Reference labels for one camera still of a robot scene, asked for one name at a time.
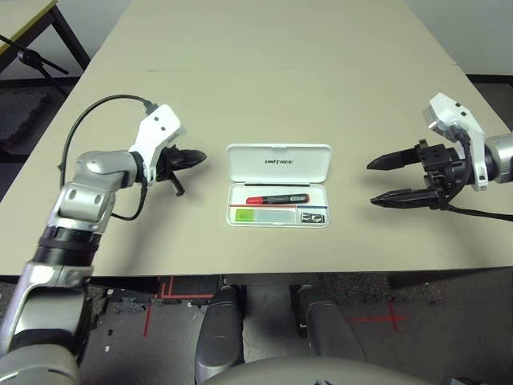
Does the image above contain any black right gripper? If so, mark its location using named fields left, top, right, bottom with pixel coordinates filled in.
left=366, top=140, right=468, bottom=209

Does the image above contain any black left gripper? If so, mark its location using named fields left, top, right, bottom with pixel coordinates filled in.
left=155, top=146, right=208, bottom=197

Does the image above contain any white plastic pencil case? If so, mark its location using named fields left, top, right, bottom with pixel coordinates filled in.
left=224, top=143, right=333, bottom=229

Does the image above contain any red and black marker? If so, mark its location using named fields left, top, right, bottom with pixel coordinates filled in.
left=244, top=192, right=310, bottom=205

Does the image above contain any black table base beam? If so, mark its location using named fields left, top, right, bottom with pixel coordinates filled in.
left=388, top=268, right=513, bottom=290
left=90, top=276, right=157, bottom=300

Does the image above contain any grey robot right leg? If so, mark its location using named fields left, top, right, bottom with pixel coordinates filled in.
left=290, top=284, right=368, bottom=362

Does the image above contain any grey robot leg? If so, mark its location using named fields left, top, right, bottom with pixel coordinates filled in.
left=194, top=284, right=246, bottom=374
left=290, top=284, right=368, bottom=362

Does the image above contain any grey robot left leg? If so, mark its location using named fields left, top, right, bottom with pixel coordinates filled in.
left=194, top=284, right=246, bottom=374

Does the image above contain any black tripod stand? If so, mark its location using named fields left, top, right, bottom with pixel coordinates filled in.
left=0, top=34, right=70, bottom=95

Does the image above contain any grey robot torso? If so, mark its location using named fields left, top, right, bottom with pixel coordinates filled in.
left=200, top=356, right=454, bottom=385

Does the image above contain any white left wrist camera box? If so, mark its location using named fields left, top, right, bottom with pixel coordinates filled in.
left=128, top=103, right=188, bottom=186

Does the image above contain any beige side table black frame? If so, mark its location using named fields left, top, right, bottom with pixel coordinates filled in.
left=0, top=0, right=91, bottom=81

